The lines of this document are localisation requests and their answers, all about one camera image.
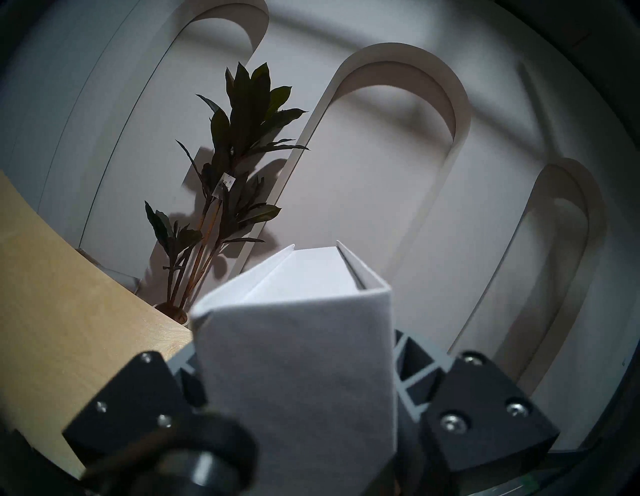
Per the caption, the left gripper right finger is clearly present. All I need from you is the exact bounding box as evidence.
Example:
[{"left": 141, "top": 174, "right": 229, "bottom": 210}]
[{"left": 392, "top": 329, "right": 454, "bottom": 427}]

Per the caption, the tall green potted plant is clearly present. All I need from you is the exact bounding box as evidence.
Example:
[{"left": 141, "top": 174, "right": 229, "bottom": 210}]
[{"left": 144, "top": 61, "right": 310, "bottom": 327}]

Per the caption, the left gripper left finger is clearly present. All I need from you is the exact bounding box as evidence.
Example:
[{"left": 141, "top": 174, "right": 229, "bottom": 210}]
[{"left": 166, "top": 344, "right": 209, "bottom": 407}]

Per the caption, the white statue of liberty book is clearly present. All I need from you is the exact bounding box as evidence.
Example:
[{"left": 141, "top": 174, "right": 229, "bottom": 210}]
[{"left": 189, "top": 240, "right": 399, "bottom": 496}]

